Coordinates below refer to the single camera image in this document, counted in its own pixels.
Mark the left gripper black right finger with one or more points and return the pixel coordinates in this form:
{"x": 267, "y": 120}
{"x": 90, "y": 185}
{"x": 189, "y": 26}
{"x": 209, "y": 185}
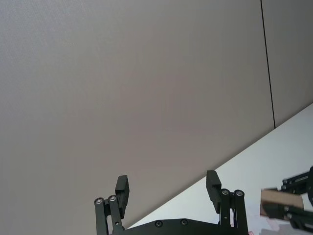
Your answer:
{"x": 213, "y": 193}

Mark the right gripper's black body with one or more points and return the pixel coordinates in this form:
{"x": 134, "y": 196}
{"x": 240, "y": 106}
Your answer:
{"x": 311, "y": 183}

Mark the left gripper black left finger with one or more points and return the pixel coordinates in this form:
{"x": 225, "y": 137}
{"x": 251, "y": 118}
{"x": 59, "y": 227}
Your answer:
{"x": 121, "y": 195}

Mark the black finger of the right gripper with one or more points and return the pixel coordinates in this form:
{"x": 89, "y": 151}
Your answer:
{"x": 296, "y": 182}
{"x": 293, "y": 215}

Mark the shallow brown cardboard tray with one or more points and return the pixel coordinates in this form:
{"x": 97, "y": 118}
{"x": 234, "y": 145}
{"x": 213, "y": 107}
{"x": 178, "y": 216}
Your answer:
{"x": 281, "y": 199}

